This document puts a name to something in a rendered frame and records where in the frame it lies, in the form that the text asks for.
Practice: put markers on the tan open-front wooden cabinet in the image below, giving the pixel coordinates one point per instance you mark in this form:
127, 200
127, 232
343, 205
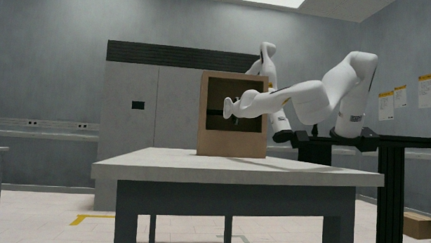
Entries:
219, 137

